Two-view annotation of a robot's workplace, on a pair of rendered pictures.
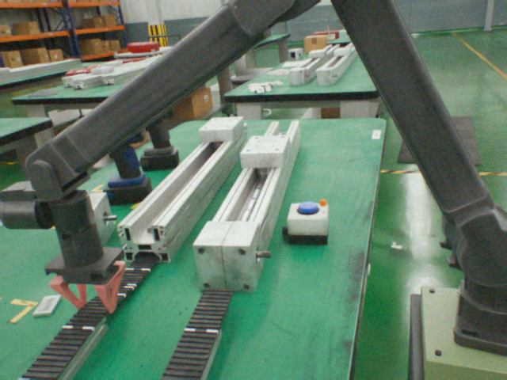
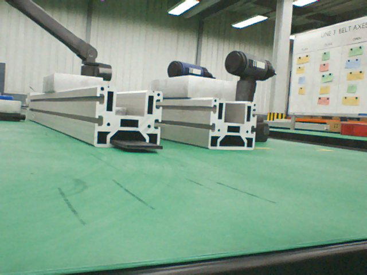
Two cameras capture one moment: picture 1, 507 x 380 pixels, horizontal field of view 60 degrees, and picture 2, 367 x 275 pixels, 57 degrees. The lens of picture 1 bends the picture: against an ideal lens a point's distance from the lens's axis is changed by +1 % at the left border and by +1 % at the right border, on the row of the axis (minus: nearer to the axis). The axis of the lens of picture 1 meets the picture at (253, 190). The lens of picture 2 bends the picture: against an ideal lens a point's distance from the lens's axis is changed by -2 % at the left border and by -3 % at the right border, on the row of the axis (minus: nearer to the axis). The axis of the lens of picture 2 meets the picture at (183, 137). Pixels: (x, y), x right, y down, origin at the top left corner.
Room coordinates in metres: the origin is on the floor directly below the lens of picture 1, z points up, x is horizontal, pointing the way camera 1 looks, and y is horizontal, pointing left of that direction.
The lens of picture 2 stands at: (1.93, -0.42, 0.83)
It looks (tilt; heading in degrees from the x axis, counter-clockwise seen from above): 4 degrees down; 136
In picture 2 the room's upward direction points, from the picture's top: 4 degrees clockwise
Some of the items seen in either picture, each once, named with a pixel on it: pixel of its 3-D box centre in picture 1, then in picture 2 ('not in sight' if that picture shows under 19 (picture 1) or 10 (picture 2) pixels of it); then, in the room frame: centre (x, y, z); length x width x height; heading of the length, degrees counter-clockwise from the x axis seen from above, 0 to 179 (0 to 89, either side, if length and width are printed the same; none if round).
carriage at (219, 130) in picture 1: (223, 133); (190, 97); (1.41, 0.08, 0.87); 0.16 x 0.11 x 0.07; 167
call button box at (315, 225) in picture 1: (304, 222); (8, 109); (0.83, -0.10, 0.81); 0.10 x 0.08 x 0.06; 77
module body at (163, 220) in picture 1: (202, 173); (140, 116); (1.17, 0.14, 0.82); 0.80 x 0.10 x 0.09; 167
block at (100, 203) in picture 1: (90, 221); not in sight; (0.91, 0.37, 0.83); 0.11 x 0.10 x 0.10; 90
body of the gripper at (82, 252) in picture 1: (81, 247); not in sight; (0.60, 0.27, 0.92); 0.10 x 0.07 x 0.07; 77
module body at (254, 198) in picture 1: (268, 172); (69, 111); (1.13, -0.05, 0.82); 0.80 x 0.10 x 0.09; 167
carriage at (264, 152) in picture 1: (267, 155); (70, 91); (1.13, -0.05, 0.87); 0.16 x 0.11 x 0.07; 167
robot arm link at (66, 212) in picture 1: (68, 210); (89, 72); (0.60, 0.28, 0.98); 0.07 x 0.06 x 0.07; 78
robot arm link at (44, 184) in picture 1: (40, 191); (97, 66); (0.61, 0.31, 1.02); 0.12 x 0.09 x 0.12; 78
